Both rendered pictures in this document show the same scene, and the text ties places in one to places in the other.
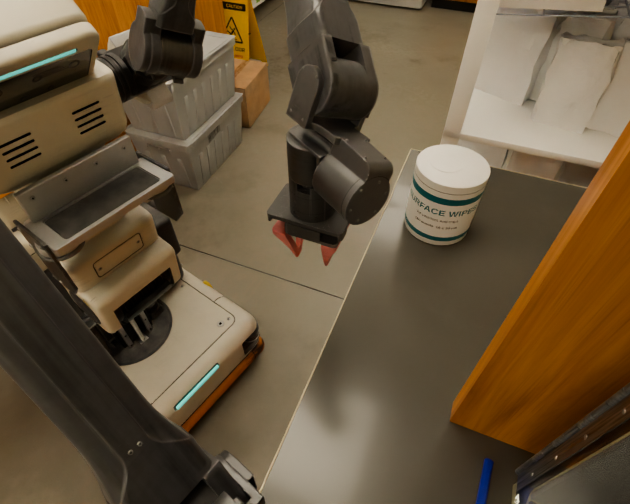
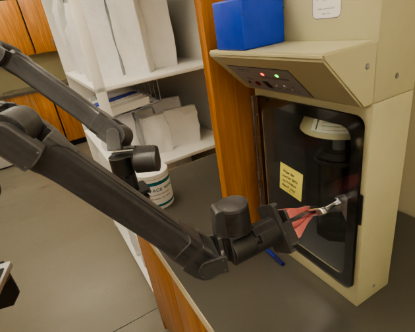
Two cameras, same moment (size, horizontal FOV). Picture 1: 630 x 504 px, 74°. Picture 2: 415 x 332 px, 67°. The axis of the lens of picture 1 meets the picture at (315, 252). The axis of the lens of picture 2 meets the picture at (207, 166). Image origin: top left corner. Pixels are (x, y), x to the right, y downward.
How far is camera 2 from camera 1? 0.51 m
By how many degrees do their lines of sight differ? 44
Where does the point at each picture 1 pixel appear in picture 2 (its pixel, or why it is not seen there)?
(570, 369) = (244, 172)
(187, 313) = not seen: outside the picture
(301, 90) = (110, 138)
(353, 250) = (102, 298)
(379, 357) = not seen: hidden behind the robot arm
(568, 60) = (149, 126)
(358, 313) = not seen: hidden behind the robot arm
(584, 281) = (227, 138)
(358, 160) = (147, 147)
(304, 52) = (103, 127)
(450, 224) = (166, 192)
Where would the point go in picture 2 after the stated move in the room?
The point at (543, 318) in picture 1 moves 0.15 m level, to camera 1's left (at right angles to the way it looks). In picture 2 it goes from (228, 159) to (193, 183)
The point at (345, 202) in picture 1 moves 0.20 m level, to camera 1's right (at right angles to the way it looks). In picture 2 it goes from (153, 161) to (203, 133)
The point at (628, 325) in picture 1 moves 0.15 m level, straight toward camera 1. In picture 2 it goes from (244, 144) to (247, 168)
